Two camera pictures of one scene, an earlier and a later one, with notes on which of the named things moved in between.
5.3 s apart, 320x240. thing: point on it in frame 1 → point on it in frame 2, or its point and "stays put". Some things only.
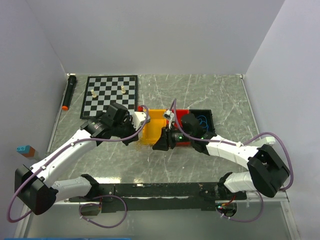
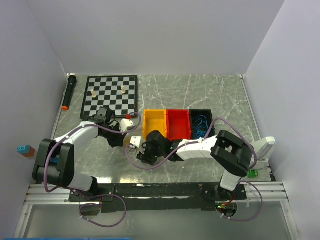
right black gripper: [165, 141] → [143, 154]
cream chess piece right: [123, 91] stays put
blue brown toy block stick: [27, 151] stays put
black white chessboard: [101, 91] stays put
